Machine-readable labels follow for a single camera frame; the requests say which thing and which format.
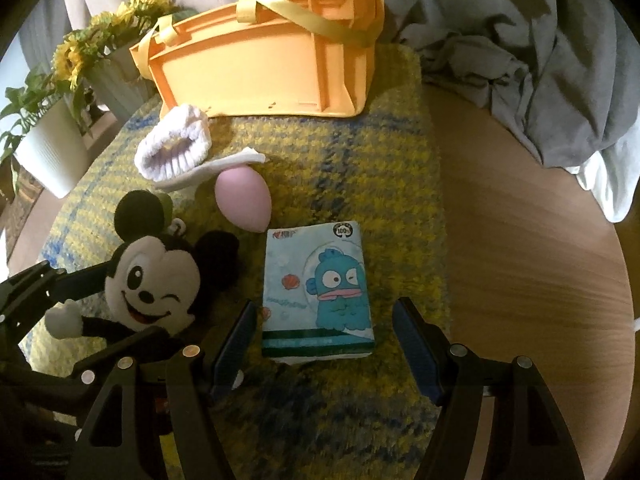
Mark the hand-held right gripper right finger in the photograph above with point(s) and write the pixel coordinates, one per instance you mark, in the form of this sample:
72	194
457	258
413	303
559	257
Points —
415	350

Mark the pink egg-shaped sponge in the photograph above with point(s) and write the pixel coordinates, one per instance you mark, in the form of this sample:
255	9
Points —
240	195

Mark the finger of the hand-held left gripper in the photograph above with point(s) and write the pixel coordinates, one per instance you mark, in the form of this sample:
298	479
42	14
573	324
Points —
30	285
65	385

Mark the black mouse plush toy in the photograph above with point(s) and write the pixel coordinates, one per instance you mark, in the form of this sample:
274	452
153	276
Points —
150	280

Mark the white ribbed vase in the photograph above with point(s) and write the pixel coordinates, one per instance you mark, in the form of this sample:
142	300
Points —
120	90

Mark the grey curtain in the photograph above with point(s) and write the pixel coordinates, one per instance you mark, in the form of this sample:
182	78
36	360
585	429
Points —
42	30
525	35

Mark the yellow blue plaid mat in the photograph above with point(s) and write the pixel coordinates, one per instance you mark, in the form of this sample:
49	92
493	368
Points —
340	175

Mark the brown wicker basket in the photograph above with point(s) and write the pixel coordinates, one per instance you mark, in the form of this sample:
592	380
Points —
25	215

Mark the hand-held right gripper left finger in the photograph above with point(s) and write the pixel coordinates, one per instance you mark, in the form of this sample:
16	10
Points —
232	355

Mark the white knitted sock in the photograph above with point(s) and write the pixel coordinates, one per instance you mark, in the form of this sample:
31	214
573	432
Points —
170	160

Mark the cartoon print tissue pack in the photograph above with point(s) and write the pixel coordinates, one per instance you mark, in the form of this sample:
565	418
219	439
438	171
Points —
320	285

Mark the green leafy plant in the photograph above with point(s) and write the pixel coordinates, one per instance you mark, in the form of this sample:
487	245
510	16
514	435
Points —
25	105

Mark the white curtain lining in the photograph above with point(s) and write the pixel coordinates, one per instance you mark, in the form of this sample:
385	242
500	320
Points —
615	180

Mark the sunflower bouquet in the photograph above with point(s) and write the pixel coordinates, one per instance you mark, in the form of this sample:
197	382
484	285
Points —
125	15

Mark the orange plastic basket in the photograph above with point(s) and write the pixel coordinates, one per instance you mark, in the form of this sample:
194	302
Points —
250	70

